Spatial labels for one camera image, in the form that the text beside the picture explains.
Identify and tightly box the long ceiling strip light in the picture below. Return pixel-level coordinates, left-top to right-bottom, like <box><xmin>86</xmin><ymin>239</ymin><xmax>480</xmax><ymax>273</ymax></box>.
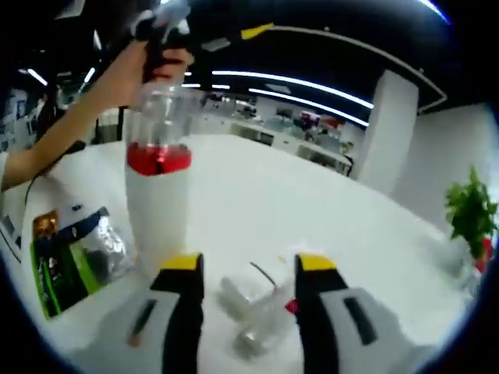
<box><xmin>419</xmin><ymin>0</ymin><xmax>454</xmax><ymax>25</ymax></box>

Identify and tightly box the thin black stick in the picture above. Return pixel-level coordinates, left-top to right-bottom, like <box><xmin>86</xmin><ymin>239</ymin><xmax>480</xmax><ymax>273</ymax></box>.
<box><xmin>249</xmin><ymin>261</ymin><xmax>276</xmax><ymax>286</ymax></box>

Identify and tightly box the potted green plant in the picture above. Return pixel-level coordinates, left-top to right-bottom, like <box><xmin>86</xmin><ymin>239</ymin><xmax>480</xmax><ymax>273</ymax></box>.
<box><xmin>440</xmin><ymin>166</ymin><xmax>499</xmax><ymax>290</ymax></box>

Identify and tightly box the clear skincare bottle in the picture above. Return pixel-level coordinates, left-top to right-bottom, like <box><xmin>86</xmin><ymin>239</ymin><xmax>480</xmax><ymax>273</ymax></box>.
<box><xmin>217</xmin><ymin>267</ymin><xmax>300</xmax><ymax>358</ymax></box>

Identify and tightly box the small red object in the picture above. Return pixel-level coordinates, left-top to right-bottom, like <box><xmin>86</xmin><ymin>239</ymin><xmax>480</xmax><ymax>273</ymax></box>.
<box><xmin>476</xmin><ymin>237</ymin><xmax>494</xmax><ymax>270</ymax></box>

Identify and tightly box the green skincare sachet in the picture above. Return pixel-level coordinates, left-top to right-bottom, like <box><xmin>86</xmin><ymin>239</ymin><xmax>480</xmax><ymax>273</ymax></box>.
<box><xmin>30</xmin><ymin>237</ymin><xmax>99</xmax><ymax>319</ymax></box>

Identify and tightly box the person's left hand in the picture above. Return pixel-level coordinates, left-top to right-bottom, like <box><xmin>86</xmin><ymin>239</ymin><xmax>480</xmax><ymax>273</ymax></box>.
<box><xmin>115</xmin><ymin>40</ymin><xmax>195</xmax><ymax>111</ymax></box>

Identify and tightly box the dark blue silver skincare sachet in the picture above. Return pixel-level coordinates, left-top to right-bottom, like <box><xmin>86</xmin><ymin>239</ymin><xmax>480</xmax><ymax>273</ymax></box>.
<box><xmin>57</xmin><ymin>205</ymin><xmax>136</xmax><ymax>282</ymax></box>

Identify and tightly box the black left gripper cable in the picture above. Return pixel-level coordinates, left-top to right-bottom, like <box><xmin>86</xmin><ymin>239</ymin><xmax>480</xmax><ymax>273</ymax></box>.
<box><xmin>22</xmin><ymin>139</ymin><xmax>87</xmax><ymax>204</ymax></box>

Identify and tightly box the white bottle red band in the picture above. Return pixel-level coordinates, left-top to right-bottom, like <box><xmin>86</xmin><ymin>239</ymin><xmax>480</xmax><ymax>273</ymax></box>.
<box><xmin>124</xmin><ymin>83</ymin><xmax>193</xmax><ymax>270</ymax></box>

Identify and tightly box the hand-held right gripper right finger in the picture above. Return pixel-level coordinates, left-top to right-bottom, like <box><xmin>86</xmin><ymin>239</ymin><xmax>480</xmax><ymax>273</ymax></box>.
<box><xmin>294</xmin><ymin>252</ymin><xmax>426</xmax><ymax>374</ymax></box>

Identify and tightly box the brown skincare sachet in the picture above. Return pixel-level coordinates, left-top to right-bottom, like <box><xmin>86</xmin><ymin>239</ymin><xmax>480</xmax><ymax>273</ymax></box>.
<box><xmin>32</xmin><ymin>210</ymin><xmax>60</xmax><ymax>235</ymax></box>

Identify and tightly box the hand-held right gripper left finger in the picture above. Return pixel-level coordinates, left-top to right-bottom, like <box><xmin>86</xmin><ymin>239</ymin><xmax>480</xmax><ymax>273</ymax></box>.
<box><xmin>89</xmin><ymin>252</ymin><xmax>205</xmax><ymax>374</ymax></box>

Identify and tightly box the white office workbench row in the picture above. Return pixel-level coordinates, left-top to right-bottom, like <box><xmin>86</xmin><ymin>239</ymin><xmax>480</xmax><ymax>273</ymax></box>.
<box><xmin>194</xmin><ymin>112</ymin><xmax>356</xmax><ymax>176</ymax></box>

